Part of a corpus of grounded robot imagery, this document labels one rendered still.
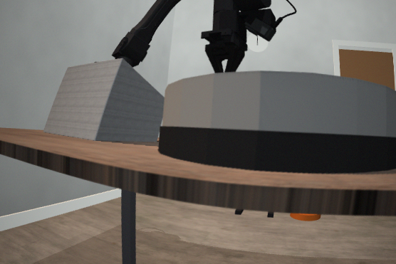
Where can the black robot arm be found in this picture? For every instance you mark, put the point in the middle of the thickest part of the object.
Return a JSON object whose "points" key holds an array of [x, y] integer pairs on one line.
{"points": [[133, 47]]}

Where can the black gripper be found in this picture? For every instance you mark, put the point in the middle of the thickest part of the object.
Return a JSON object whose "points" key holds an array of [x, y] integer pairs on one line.
{"points": [[217, 51]]}

